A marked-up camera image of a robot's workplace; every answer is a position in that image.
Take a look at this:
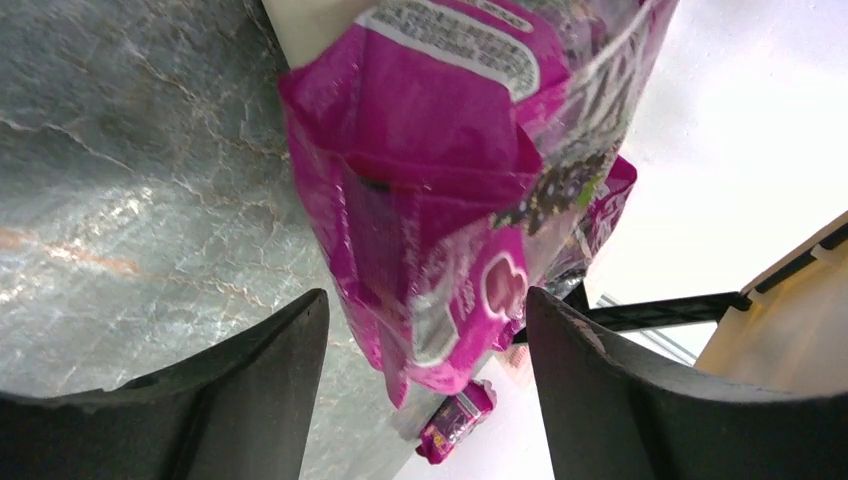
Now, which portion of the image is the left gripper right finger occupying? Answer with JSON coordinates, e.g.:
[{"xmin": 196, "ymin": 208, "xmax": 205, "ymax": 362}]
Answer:
[{"xmin": 526, "ymin": 287, "xmax": 847, "ymax": 479}]

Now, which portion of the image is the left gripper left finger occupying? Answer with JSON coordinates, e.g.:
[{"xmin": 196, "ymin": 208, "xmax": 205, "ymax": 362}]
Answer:
[{"xmin": 1, "ymin": 289, "xmax": 330, "ymax": 479}]

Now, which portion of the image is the purple candy bag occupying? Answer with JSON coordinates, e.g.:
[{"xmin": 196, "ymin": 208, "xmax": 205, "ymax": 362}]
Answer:
[
  {"xmin": 415, "ymin": 380, "xmax": 497, "ymax": 465},
  {"xmin": 279, "ymin": 1, "xmax": 676, "ymax": 406}
]

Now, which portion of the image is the cream three-tier shelf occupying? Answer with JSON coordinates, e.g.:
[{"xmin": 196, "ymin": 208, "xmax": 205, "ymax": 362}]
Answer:
[{"xmin": 590, "ymin": 1, "xmax": 847, "ymax": 393}]

